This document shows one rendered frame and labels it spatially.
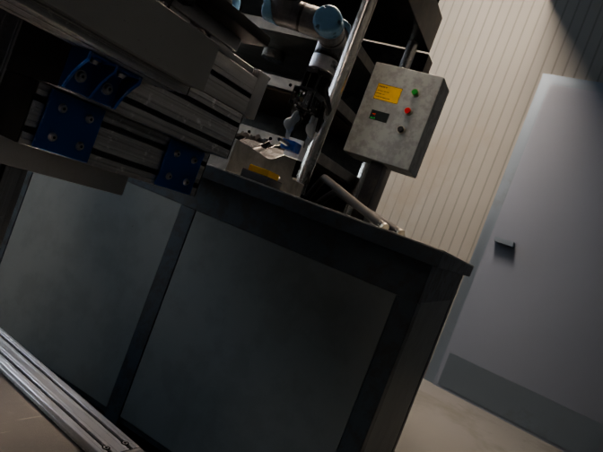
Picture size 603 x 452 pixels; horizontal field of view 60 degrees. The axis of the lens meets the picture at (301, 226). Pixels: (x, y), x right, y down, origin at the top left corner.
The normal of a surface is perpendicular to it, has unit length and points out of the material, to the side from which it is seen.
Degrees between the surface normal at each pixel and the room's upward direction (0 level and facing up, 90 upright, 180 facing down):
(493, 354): 90
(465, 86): 90
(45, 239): 90
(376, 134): 90
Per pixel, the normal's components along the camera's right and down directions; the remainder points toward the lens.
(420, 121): -0.39, -0.11
